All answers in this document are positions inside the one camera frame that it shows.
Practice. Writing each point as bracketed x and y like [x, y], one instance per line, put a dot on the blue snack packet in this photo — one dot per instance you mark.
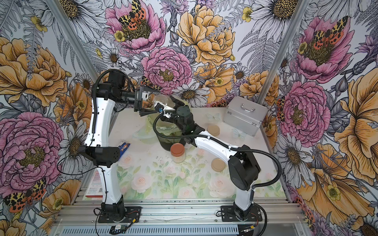
[123, 148]

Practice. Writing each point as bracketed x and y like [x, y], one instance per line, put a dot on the aluminium frame post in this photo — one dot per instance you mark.
[286, 41]
[65, 29]

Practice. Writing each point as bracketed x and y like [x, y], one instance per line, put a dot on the black mesh waste bin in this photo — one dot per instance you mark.
[169, 132]

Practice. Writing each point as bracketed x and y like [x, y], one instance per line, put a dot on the green plastic bin liner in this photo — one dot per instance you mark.
[158, 120]

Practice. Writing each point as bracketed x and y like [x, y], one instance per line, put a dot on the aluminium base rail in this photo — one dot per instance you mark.
[181, 218]

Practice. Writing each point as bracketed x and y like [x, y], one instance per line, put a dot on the glass jar beige lid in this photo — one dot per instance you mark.
[163, 99]
[213, 130]

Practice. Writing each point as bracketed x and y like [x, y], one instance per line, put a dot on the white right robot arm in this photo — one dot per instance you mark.
[242, 164]

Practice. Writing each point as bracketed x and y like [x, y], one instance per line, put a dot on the glass jar orange lid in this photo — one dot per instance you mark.
[178, 153]

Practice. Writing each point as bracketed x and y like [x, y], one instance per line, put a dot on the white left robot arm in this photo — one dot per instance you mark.
[106, 92]

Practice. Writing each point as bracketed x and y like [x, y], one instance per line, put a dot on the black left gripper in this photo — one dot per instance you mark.
[138, 99]

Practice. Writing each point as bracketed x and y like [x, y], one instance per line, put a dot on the silver metal case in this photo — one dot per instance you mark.
[245, 115]

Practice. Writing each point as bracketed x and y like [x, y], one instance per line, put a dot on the aluminium frame post right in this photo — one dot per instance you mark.
[286, 41]

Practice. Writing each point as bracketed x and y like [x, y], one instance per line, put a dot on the pink red packet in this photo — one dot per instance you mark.
[94, 189]

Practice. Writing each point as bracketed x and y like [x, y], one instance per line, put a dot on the aluminium frame post left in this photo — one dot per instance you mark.
[65, 29]

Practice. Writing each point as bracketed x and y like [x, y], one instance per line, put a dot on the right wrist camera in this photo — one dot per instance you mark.
[164, 109]

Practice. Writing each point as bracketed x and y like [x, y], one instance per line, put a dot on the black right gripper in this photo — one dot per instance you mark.
[177, 105]

